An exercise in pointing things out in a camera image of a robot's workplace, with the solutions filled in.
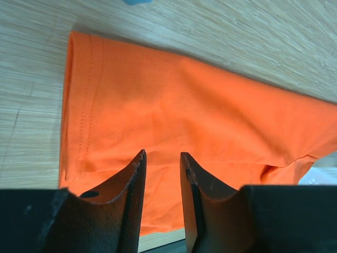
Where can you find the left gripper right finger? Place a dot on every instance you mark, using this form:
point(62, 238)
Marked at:
point(255, 218)

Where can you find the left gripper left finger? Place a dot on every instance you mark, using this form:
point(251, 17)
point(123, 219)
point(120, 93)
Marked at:
point(106, 218)

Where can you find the folded blue-grey t shirt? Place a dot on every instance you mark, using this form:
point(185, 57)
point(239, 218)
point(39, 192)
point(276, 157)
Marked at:
point(136, 2)

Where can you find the white plastic basket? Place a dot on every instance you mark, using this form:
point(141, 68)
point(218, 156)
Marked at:
point(323, 172)

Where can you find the orange t shirt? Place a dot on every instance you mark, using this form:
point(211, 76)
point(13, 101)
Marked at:
point(120, 98)

